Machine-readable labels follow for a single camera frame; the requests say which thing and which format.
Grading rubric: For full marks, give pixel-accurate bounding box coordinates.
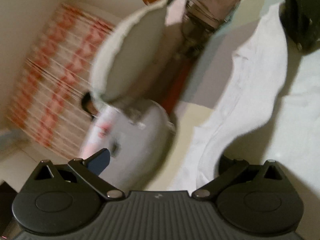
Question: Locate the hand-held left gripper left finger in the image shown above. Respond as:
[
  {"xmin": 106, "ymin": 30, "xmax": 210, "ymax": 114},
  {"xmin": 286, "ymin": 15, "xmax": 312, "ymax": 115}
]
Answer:
[{"xmin": 32, "ymin": 148, "xmax": 125, "ymax": 201}]

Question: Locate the white printed sweatshirt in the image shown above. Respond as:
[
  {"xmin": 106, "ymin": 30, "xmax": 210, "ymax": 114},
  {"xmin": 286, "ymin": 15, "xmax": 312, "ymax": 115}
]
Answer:
[{"xmin": 170, "ymin": 2, "xmax": 320, "ymax": 198}]

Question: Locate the grey cushion with hole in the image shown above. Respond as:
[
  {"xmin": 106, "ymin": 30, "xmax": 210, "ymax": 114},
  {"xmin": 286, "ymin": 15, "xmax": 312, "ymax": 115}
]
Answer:
[{"xmin": 110, "ymin": 100, "xmax": 178, "ymax": 190}]

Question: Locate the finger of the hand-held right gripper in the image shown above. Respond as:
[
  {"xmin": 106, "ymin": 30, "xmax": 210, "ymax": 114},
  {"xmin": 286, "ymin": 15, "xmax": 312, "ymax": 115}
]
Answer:
[{"xmin": 279, "ymin": 0, "xmax": 320, "ymax": 53}]

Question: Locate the orange cloth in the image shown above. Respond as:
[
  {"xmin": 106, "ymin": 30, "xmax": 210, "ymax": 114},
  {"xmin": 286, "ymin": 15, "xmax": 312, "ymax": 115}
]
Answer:
[{"xmin": 161, "ymin": 60, "xmax": 193, "ymax": 115}]

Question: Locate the pink floral quilt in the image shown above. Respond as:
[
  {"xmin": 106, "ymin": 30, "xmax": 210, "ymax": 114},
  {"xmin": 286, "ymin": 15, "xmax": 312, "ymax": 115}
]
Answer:
[{"xmin": 80, "ymin": 0, "xmax": 190, "ymax": 160}]

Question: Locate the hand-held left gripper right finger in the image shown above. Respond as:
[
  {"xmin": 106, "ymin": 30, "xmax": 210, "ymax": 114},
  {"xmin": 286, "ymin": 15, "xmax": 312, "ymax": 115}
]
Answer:
[{"xmin": 191, "ymin": 155, "xmax": 285, "ymax": 201}]

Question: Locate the pink handbag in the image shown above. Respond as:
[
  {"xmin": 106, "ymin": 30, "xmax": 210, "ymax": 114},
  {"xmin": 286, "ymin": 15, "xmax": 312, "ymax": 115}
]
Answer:
[{"xmin": 182, "ymin": 0, "xmax": 242, "ymax": 30}]

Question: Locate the orange patterned curtain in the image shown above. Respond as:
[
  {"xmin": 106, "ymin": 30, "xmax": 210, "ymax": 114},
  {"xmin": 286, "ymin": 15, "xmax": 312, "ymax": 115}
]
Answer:
[{"xmin": 5, "ymin": 2, "xmax": 118, "ymax": 160}]

